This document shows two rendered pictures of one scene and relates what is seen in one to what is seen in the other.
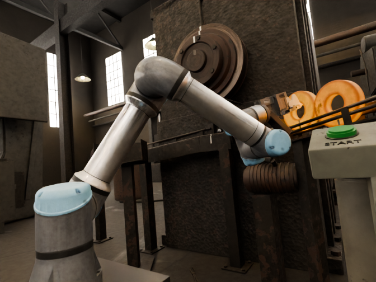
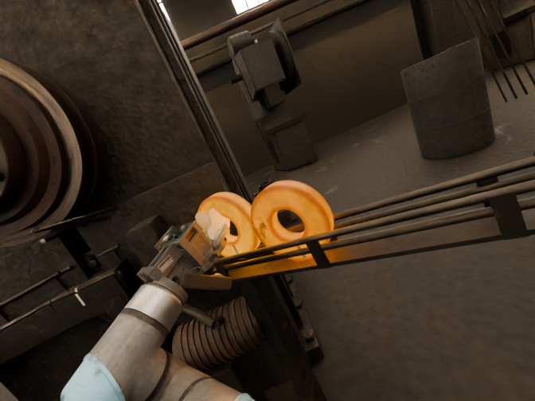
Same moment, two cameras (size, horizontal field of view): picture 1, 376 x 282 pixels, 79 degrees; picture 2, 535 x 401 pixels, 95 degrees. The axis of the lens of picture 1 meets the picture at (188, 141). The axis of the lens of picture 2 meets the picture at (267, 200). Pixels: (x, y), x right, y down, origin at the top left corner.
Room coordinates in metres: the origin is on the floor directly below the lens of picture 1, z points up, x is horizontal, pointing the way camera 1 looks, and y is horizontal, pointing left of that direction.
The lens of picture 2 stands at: (0.41, -0.25, 0.89)
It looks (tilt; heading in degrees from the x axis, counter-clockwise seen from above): 15 degrees down; 326
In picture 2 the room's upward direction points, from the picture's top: 24 degrees counter-clockwise
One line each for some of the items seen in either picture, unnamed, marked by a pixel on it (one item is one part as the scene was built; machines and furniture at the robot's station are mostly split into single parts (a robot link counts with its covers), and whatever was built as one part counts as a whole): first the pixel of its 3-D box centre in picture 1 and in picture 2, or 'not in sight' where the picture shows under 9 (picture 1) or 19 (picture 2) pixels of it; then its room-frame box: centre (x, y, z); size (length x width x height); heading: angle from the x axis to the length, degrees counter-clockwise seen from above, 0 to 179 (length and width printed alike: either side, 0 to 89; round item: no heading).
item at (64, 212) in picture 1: (65, 212); not in sight; (0.55, 0.30, 0.49); 0.13 x 0.12 x 0.14; 14
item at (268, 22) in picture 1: (238, 114); (120, 199); (1.67, -0.39, 0.88); 1.08 x 0.73 x 1.76; 56
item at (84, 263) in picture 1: (66, 265); not in sight; (0.54, 0.30, 0.37); 0.15 x 0.15 x 0.10
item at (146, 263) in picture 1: (126, 203); not in sight; (1.35, 0.39, 0.36); 0.26 x 0.20 x 0.72; 91
